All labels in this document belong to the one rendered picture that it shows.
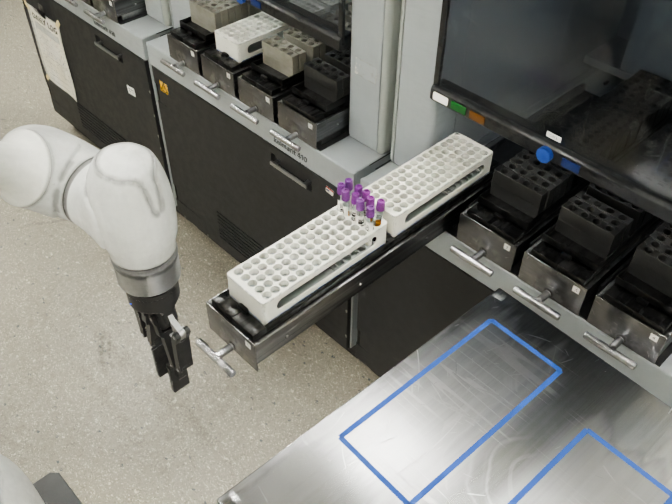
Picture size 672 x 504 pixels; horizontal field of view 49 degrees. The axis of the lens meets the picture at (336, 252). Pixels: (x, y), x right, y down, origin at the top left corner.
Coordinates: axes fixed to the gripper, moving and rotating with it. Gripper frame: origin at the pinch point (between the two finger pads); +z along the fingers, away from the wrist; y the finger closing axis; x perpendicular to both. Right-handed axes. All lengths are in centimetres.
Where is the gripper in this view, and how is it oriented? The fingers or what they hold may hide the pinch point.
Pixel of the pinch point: (170, 366)
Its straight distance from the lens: 122.6
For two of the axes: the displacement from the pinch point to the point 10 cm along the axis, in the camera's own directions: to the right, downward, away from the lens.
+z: -0.1, 7.3, 6.9
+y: -6.9, -5.0, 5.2
